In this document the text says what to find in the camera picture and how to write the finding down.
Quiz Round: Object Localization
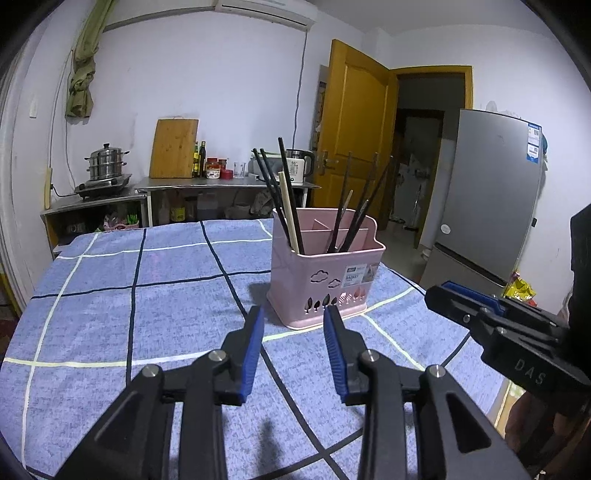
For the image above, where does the black chopstick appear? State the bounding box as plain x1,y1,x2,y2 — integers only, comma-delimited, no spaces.
258,147,297,241
277,137,305,255
339,160,392,253
251,147,294,245
327,151,352,254

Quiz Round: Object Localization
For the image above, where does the cream wooden chopstick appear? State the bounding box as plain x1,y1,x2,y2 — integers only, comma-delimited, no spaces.
279,171,300,254

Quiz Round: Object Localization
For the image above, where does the steel kitchen counter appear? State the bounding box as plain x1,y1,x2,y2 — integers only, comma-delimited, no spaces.
133,174,322,228

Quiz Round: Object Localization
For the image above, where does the right hand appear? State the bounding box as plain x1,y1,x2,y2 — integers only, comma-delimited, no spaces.
505,392,590,479

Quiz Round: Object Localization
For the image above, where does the pink utensil holder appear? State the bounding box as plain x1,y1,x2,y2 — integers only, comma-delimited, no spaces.
266,208,386,330

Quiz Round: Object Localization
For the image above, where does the blue checked tablecloth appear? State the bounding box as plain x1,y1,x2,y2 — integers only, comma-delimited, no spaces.
1,220,522,479

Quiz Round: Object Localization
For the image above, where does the grey refrigerator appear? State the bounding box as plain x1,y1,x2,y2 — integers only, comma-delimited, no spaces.
421,109,544,296

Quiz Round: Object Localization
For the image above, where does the red seasoning jar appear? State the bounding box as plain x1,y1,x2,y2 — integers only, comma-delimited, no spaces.
204,157,221,180

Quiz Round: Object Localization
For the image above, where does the pink basket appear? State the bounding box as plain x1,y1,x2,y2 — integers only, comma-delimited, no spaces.
103,219,139,232

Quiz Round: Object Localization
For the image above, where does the white electric kettle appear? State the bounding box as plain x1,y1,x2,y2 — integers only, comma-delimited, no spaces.
286,149,315,184

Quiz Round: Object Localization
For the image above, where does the dark oil bottle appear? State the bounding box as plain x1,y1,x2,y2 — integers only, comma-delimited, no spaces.
198,140,206,178

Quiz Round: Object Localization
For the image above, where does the wooden cutting board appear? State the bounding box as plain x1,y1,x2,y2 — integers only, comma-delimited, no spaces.
149,118,198,179

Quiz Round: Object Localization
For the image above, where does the induction cooker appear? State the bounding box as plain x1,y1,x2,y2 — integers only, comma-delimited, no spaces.
74,174,131,200

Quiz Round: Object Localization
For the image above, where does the low steel shelf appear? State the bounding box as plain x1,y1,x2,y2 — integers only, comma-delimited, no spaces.
40,191,146,257

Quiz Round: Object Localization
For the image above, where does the steel steamer pot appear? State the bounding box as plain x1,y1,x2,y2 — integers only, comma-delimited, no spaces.
85,143,128,181

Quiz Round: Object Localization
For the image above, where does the yellow wooden door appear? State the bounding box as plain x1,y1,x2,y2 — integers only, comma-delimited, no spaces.
311,39,399,208

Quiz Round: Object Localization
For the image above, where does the white power strip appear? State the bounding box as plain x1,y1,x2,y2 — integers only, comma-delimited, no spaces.
43,167,53,210

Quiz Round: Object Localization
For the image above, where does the green hanging cloth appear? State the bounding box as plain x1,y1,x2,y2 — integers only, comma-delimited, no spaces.
65,0,115,119

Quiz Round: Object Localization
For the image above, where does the white air conditioner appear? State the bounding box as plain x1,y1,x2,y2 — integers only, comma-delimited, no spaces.
214,0,318,31

